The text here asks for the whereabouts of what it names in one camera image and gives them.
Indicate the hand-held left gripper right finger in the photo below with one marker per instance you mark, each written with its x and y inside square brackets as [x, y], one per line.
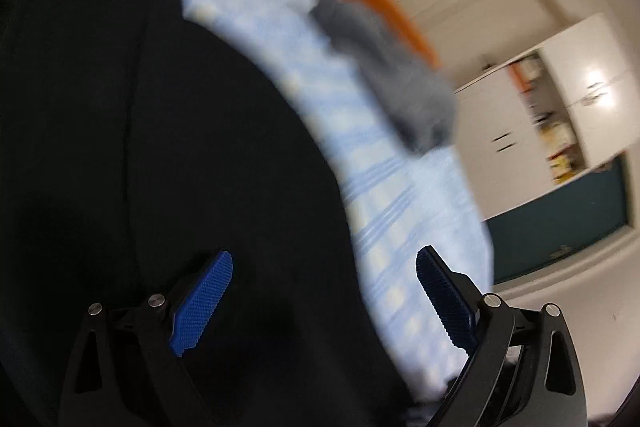
[446, 297]

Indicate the blue plaid bed sheet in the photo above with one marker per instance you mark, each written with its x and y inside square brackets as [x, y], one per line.
[390, 207]

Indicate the black garment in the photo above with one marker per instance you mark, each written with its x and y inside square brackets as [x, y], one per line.
[175, 157]

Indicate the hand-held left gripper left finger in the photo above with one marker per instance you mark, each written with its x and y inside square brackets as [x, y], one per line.
[200, 302]

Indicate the white wardrobe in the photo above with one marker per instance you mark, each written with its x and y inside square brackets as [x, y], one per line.
[500, 157]

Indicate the dark green board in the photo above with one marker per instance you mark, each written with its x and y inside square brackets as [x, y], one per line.
[565, 217]

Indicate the grey cloth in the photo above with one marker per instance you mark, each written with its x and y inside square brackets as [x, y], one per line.
[400, 82]

